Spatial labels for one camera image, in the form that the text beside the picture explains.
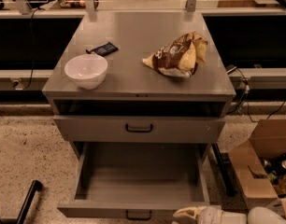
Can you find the tan robot gripper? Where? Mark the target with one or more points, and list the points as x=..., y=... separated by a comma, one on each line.
x=210, y=216

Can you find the grey drawer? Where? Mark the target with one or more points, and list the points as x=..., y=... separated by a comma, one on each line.
x=139, y=129
x=137, y=181

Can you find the grey metal drawer cabinet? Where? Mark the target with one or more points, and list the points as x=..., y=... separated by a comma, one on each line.
x=130, y=88

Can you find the grey top drawer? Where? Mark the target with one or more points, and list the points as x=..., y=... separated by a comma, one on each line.
x=139, y=129

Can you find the black metal leg right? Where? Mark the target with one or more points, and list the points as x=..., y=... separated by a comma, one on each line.
x=230, y=191

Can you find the black metal leg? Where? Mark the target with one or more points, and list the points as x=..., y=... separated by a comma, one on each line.
x=230, y=191
x=36, y=186

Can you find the brown yellow chip bag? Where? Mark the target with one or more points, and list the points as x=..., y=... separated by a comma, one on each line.
x=179, y=58

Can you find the black metal leg left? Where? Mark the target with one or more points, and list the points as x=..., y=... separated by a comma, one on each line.
x=36, y=186

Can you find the white ceramic bowl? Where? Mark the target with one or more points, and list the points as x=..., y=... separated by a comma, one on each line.
x=87, y=71

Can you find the dark blue snack bar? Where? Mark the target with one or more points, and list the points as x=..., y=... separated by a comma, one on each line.
x=103, y=50

